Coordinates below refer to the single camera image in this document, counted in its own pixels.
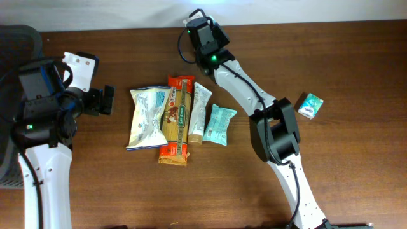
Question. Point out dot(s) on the teal wet wipes packet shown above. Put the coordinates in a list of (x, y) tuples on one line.
[(217, 127)]

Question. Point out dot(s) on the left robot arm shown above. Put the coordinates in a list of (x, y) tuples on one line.
[(36, 136)]

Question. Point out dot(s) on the teal tissue pack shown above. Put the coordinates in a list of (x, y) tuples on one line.
[(310, 106)]

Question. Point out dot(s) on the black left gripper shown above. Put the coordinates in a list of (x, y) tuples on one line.
[(108, 99)]

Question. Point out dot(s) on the San Remo spaghetti packet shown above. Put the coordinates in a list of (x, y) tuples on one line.
[(175, 121)]

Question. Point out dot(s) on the grey plastic basket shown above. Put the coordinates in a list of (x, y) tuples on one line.
[(19, 44)]

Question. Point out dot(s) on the white barcode scanner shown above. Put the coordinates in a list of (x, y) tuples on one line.
[(214, 26)]

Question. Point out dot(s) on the white chips bag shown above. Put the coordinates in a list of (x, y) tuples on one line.
[(145, 130)]

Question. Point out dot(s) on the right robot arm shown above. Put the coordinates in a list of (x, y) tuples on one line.
[(274, 131)]

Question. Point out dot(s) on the white cream tube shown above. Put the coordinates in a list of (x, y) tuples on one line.
[(198, 114)]

